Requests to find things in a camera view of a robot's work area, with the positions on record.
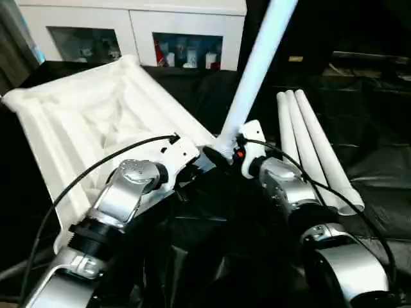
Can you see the black mat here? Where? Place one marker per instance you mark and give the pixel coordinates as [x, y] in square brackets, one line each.
[225, 244]

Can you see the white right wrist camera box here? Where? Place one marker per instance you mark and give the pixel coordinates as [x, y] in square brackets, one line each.
[250, 144]

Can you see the gold label plate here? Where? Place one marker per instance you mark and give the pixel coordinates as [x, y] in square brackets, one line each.
[295, 59]

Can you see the silver metal rail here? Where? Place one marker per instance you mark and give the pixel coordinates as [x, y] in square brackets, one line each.
[372, 58]

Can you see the grey curtain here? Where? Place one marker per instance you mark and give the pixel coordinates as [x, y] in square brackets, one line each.
[13, 38]

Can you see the white bottle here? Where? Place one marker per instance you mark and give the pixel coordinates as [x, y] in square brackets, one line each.
[210, 61]

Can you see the red bottle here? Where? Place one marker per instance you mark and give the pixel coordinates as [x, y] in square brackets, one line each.
[160, 58]

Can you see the white plastic table top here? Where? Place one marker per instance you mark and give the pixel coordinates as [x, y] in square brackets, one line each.
[90, 115]

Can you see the white cabinet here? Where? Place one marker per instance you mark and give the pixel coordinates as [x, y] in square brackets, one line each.
[128, 25]

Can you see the white plastic table leg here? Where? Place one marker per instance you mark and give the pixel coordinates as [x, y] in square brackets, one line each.
[327, 154]
[311, 154]
[257, 70]
[286, 128]

